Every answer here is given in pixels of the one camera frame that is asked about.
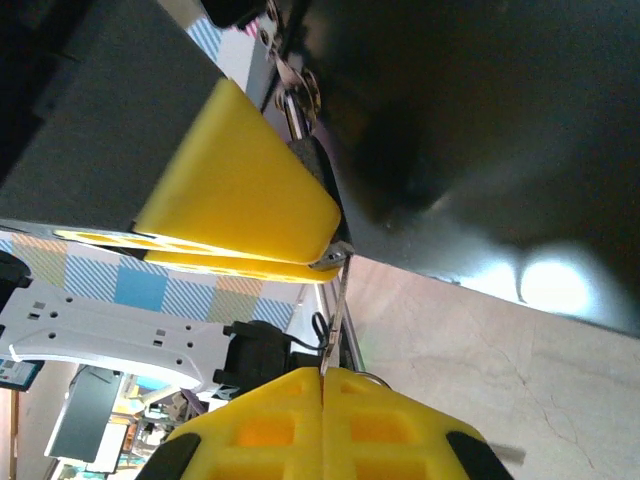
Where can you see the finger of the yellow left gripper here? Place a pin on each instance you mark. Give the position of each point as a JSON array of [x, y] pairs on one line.
[[225, 267], [240, 190]]

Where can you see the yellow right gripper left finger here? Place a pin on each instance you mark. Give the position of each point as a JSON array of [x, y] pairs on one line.
[[270, 435]]

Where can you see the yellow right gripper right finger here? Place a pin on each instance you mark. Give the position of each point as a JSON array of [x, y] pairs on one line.
[[390, 440]]

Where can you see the silver key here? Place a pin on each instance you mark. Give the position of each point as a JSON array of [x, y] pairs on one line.
[[332, 345]]

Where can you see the black box with painted lid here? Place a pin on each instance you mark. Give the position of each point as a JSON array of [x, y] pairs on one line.
[[475, 125]]

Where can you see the grey flat panel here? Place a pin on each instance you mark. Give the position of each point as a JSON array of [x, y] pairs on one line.
[[85, 415]]

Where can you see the blue labelled box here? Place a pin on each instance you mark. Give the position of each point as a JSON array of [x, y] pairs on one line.
[[20, 375]]

